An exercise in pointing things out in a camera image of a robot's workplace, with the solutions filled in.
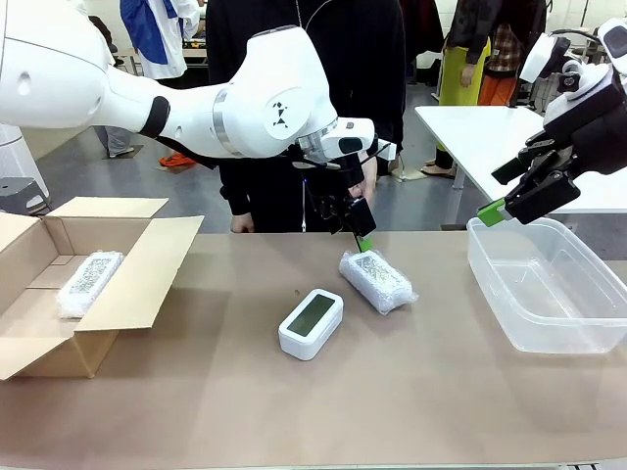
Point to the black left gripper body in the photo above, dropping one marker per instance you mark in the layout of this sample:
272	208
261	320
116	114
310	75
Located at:
350	176

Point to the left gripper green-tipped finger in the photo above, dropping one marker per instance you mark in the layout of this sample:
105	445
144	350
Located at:
363	218
335	213

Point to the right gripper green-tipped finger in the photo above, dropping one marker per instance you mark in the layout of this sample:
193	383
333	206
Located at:
509	171
544	196

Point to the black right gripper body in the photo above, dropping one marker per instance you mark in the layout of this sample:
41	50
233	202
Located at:
597	127

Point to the bubble-wrapped clock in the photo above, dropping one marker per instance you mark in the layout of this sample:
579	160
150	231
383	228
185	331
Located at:
377	281
90	281

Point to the white unwrapped digital clock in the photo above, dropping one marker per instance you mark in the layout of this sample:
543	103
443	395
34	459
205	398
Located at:
311	323

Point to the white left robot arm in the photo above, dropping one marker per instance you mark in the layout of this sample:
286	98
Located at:
147	83

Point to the person's left hand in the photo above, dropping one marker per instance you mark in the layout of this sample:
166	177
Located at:
371	178

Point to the person's right hand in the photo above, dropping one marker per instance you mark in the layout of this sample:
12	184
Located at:
243	223

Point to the white background table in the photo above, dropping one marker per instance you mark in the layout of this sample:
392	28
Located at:
480	142

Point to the mannequin plaid shirt orange trousers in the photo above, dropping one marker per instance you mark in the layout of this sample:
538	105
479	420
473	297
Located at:
499	90

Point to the clear plastic bin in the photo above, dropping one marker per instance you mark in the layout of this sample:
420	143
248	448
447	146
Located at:
548	294

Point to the mannequin with yellow apron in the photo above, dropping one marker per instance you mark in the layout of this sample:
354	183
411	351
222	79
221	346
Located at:
458	78

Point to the person in black hoodie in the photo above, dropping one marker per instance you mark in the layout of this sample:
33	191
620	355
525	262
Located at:
362	59

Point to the black hanging garment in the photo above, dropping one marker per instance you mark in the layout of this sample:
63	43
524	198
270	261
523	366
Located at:
421	24

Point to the orange cloth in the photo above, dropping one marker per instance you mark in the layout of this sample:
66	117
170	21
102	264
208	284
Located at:
171	161

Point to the open cardboard box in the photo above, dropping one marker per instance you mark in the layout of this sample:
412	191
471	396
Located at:
147	279

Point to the mannequin blue and white shirt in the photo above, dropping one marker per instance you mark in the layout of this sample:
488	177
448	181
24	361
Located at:
157	44

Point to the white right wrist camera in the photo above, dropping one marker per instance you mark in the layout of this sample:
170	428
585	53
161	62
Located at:
536	56

